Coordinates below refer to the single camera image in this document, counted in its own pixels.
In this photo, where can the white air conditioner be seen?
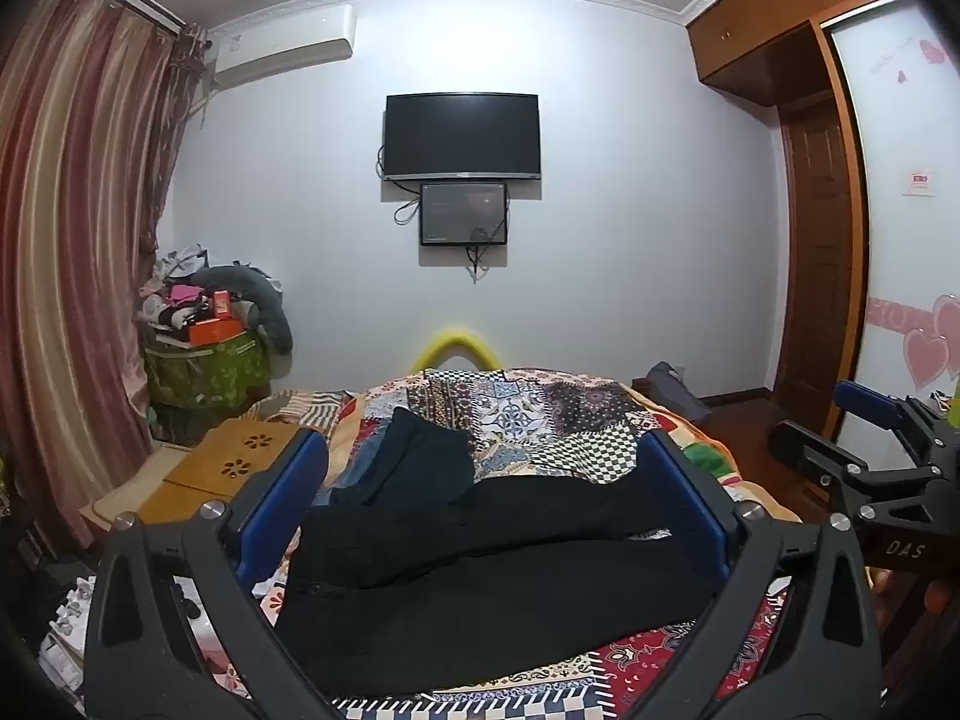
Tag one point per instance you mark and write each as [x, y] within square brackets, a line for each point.
[285, 45]

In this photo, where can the black pants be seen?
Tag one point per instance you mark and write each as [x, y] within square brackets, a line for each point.
[487, 577]

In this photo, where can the wooden overhead cabinet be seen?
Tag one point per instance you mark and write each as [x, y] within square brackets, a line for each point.
[780, 22]

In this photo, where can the blue denim jeans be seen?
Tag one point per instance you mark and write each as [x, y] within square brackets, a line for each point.
[366, 465]

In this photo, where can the small black wall monitor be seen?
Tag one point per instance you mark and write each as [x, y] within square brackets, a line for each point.
[463, 214]

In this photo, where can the white sliding wardrobe door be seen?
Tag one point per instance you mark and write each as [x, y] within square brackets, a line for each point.
[900, 255]

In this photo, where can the striped red curtain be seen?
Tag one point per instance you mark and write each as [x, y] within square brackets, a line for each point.
[75, 240]

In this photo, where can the brown wooden door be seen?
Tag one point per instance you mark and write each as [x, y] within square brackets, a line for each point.
[817, 262]

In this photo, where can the pile of mixed clothes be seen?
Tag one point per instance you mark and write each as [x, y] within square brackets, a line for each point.
[172, 292]

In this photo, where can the striped beige cloth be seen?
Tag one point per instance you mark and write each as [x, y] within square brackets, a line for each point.
[300, 406]

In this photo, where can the green storage bag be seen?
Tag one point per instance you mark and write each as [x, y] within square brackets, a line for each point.
[210, 375]

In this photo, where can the orange green fleece blanket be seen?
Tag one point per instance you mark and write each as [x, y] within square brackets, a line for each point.
[705, 457]

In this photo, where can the patchwork printed blanket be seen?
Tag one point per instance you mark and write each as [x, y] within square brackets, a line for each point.
[525, 420]

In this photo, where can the grey blue bag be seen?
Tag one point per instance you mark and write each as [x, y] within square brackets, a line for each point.
[675, 390]

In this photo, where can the dark teal pants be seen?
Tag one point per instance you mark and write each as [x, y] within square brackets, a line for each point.
[427, 457]

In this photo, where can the yellow foam arch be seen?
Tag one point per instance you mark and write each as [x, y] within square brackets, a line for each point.
[454, 334]

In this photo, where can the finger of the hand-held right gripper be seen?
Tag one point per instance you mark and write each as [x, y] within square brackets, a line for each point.
[862, 397]
[802, 450]

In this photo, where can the orange box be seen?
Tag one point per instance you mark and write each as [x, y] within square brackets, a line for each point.
[216, 331]

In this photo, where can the black wall television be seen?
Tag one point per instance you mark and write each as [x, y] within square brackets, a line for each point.
[461, 136]

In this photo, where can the wooden folding lap table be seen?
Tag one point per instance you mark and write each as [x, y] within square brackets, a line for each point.
[225, 457]

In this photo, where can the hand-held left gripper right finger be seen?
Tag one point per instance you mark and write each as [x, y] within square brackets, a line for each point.
[690, 495]

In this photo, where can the pink heart sticker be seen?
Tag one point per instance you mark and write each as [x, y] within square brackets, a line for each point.
[930, 352]

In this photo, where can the small red box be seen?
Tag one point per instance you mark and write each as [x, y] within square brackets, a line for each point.
[222, 304]

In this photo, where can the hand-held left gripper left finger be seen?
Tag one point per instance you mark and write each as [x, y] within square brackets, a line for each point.
[300, 480]

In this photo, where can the red white wall label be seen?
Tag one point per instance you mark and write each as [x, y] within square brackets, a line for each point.
[919, 181]

